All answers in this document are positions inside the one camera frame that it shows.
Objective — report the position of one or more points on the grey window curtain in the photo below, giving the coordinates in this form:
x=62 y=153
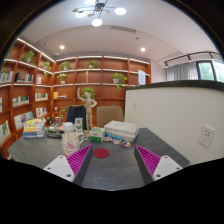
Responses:
x=186 y=71

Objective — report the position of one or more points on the wooden wall bookshelf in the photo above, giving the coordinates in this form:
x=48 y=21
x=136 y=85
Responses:
x=33 y=84

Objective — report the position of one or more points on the clear water bottle white cap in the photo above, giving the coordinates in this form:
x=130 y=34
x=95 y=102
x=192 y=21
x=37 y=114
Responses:
x=70 y=139

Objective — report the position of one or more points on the red round coaster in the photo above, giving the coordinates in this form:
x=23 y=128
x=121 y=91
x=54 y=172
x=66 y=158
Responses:
x=101 y=153

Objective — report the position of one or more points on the dark blue office chair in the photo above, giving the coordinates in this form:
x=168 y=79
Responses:
x=76 y=111

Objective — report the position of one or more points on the small round coasters pile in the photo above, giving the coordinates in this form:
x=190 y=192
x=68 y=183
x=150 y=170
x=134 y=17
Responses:
x=123 y=143

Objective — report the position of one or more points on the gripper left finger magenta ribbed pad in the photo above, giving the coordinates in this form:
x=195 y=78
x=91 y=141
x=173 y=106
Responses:
x=73 y=167

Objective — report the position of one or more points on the white wall socket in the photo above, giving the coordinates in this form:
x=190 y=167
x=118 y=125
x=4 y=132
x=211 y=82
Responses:
x=206 y=136

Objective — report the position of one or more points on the wooden artist mannequin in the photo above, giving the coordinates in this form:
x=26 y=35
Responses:
x=89 y=105

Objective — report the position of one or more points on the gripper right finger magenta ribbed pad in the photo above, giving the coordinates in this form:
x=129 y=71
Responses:
x=152 y=166

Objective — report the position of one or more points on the small clear box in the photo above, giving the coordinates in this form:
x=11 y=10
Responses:
x=79 y=125

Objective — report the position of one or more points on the colourful book stack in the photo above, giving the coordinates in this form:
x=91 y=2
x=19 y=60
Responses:
x=34 y=128

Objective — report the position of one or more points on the green white tissue box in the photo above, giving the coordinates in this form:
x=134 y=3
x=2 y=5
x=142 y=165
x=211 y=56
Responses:
x=97 y=134

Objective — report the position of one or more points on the beige chair backrest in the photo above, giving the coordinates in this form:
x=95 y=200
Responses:
x=105 y=114

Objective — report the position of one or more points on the ceiling chandelier lamp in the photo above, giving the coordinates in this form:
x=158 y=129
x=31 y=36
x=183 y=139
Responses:
x=95 y=8

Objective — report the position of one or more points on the dark tray with items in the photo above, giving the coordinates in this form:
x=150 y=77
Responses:
x=55 y=131

